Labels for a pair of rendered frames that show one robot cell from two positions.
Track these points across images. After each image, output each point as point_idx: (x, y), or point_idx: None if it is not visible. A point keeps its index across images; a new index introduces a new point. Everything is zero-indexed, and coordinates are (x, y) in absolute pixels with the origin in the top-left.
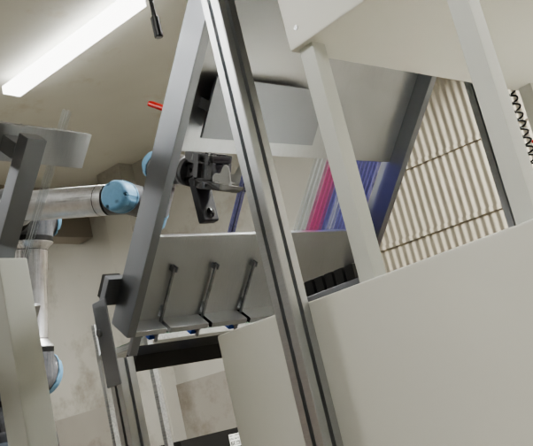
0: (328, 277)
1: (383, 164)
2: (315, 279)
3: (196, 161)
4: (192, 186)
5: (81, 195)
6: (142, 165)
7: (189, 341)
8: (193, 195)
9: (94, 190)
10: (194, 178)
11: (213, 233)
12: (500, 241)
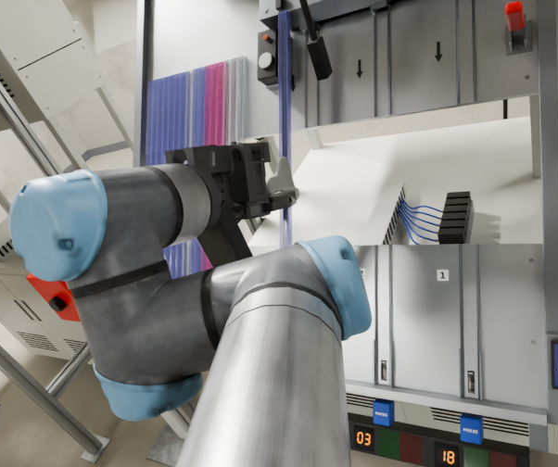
0: (467, 210)
1: (143, 158)
2: (465, 218)
3: (248, 162)
4: (230, 223)
5: (336, 365)
6: (78, 231)
7: (401, 428)
8: (235, 242)
9: (323, 317)
10: (251, 199)
11: (394, 245)
12: None
